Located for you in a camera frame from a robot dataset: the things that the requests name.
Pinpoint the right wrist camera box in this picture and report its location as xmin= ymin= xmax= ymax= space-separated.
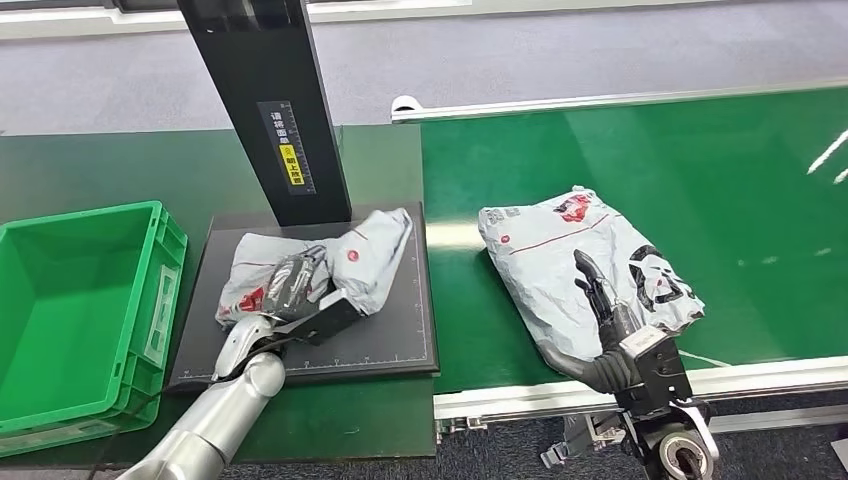
xmin=617 ymin=325 xmax=694 ymax=400

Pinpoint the large white package red print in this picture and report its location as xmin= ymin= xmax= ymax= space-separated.
xmin=477 ymin=184 xmax=731 ymax=380

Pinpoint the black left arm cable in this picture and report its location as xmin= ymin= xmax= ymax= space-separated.
xmin=84 ymin=336 xmax=287 ymax=480

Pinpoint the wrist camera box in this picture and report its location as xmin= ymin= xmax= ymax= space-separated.
xmin=617 ymin=325 xmax=694 ymax=400
xmin=286 ymin=287 xmax=364 ymax=347

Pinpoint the white package black round logo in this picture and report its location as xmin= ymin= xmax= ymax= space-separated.
xmin=214 ymin=207 xmax=416 ymax=330

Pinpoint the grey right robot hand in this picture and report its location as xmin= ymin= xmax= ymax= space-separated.
xmin=539 ymin=248 xmax=645 ymax=397

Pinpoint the black inbound scanner machine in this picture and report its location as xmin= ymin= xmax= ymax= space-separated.
xmin=168 ymin=0 xmax=441 ymax=393

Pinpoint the green conveyor belt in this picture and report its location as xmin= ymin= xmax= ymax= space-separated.
xmin=419 ymin=86 xmax=848 ymax=396

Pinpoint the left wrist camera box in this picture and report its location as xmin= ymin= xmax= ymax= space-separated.
xmin=286 ymin=287 xmax=364 ymax=347

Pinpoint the aluminium conveyor frame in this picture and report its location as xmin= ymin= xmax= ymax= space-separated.
xmin=389 ymin=76 xmax=848 ymax=442

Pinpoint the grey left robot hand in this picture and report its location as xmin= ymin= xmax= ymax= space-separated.
xmin=260 ymin=244 xmax=334 ymax=327

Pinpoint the white wall skirting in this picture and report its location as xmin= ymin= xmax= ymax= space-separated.
xmin=0 ymin=0 xmax=478 ymax=41

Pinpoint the metal conveyor leg bracket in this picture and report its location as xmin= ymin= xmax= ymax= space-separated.
xmin=539 ymin=410 xmax=628 ymax=470

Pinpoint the green plastic crate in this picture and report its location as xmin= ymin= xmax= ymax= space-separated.
xmin=0 ymin=200 xmax=189 ymax=460

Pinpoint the black yellow ruler label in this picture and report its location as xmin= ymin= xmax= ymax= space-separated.
xmin=256 ymin=99 xmax=318 ymax=197

